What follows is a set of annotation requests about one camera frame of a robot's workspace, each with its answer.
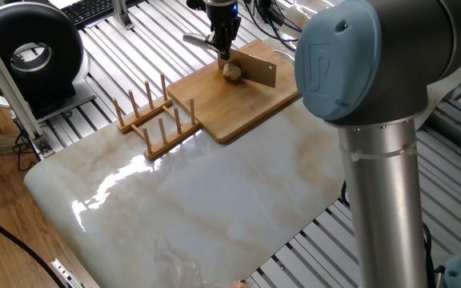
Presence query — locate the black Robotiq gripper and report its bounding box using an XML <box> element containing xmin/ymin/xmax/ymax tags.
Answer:
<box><xmin>202</xmin><ymin>0</ymin><xmax>243</xmax><ymax>60</ymax></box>

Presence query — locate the steel cleaver knife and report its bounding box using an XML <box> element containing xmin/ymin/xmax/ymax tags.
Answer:
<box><xmin>182</xmin><ymin>33</ymin><xmax>278</xmax><ymax>89</ymax></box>

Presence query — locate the bamboo cutting board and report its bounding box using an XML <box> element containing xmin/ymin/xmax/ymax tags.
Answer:
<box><xmin>166</xmin><ymin>38</ymin><xmax>300</xmax><ymax>145</ymax></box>

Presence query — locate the wooden peg rack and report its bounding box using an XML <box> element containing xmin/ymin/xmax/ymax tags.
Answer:
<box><xmin>112</xmin><ymin>72</ymin><xmax>202</xmax><ymax>162</ymax></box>

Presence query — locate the black keyboard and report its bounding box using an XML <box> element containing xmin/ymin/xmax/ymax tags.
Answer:
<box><xmin>60</xmin><ymin>0</ymin><xmax>115</xmax><ymax>30</ymax></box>

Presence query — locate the marble pattern table mat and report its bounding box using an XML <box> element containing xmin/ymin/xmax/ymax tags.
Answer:
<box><xmin>24</xmin><ymin>0</ymin><xmax>346</xmax><ymax>288</ymax></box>

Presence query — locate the blue black cable bundle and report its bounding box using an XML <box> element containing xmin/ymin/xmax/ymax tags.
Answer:
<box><xmin>242</xmin><ymin>0</ymin><xmax>303</xmax><ymax>52</ymax></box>

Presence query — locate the black round ring device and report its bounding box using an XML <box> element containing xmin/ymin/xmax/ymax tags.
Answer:
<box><xmin>0</xmin><ymin>2</ymin><xmax>86</xmax><ymax>109</ymax></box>

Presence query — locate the aluminium frame beam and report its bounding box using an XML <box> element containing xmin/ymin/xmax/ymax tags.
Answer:
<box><xmin>0</xmin><ymin>15</ymin><xmax>55</xmax><ymax>157</ymax></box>

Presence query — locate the black floor cable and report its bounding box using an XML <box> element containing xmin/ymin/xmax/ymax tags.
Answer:
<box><xmin>0</xmin><ymin>202</ymin><xmax>67</xmax><ymax>288</ymax></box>

